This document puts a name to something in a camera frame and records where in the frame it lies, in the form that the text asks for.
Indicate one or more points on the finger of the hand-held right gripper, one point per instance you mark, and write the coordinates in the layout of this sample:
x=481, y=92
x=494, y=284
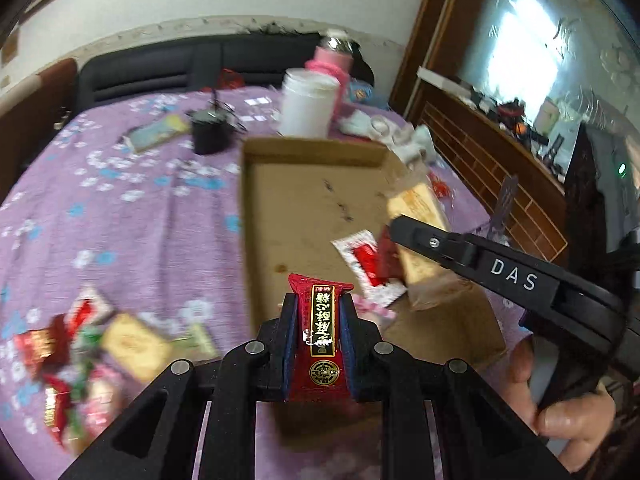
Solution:
x=430, y=242

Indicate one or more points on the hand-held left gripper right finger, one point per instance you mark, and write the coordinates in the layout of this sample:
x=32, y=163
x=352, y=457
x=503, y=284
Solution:
x=350, y=350

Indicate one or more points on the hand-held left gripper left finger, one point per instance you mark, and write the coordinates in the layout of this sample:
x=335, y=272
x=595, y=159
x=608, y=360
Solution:
x=290, y=350

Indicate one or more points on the beige snack packet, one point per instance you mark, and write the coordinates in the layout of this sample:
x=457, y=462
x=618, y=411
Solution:
x=415, y=205

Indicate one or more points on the cardboard box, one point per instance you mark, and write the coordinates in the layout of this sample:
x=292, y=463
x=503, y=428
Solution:
x=300, y=200

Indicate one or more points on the pile of mixed candy packets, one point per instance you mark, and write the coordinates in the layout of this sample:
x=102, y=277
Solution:
x=125, y=345

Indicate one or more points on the person's right hand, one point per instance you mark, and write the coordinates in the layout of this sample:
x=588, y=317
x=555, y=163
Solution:
x=575, y=420

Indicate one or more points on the pink snack packet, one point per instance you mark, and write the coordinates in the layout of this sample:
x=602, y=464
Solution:
x=372, y=310

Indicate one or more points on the loose red candy wrapper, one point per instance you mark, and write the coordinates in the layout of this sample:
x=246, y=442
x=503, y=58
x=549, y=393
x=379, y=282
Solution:
x=440, y=189

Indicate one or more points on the white red snack packet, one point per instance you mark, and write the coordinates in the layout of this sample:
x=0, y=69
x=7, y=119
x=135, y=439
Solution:
x=360, y=255

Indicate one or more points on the dark phone stand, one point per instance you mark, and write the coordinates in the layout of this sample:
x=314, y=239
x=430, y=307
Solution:
x=507, y=195

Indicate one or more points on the wooden sideboard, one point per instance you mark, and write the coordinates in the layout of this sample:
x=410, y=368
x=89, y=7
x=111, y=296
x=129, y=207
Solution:
x=480, y=160

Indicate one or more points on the crumpled white cloth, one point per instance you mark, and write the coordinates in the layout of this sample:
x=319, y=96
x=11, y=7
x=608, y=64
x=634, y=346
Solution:
x=400, y=135

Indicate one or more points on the black electronic device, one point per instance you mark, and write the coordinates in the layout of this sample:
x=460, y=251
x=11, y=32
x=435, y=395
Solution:
x=600, y=200

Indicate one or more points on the red black tool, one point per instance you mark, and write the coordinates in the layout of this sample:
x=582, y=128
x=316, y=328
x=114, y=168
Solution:
x=510, y=111

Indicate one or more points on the flat white box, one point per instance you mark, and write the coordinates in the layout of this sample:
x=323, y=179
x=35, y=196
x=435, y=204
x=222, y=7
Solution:
x=440, y=80

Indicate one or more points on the blue printed pouch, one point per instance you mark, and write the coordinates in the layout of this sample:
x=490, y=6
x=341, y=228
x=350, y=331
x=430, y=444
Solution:
x=361, y=91

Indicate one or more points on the white plastic jar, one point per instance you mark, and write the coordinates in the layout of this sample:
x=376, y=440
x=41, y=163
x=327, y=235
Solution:
x=305, y=110

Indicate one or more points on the pink thermos bottle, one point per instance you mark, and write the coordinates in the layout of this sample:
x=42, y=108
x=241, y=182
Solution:
x=332, y=60

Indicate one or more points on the bright window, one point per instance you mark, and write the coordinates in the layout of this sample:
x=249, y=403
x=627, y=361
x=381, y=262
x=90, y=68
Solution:
x=525, y=35

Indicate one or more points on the black cup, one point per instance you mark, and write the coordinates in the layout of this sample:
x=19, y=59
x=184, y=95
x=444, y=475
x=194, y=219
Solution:
x=210, y=135

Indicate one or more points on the red bag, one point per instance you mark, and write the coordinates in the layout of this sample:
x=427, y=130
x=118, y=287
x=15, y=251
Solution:
x=229, y=80

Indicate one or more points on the dark cloth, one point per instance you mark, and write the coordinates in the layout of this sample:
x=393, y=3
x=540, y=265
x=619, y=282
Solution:
x=270, y=28

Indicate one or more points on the black sofa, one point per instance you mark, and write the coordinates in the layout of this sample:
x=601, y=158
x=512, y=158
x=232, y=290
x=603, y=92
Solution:
x=150, y=67

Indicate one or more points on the brown upholstered chair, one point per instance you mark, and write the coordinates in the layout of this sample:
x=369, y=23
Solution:
x=55, y=90

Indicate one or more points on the small tan wall plaque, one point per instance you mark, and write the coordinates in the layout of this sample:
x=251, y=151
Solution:
x=10, y=46

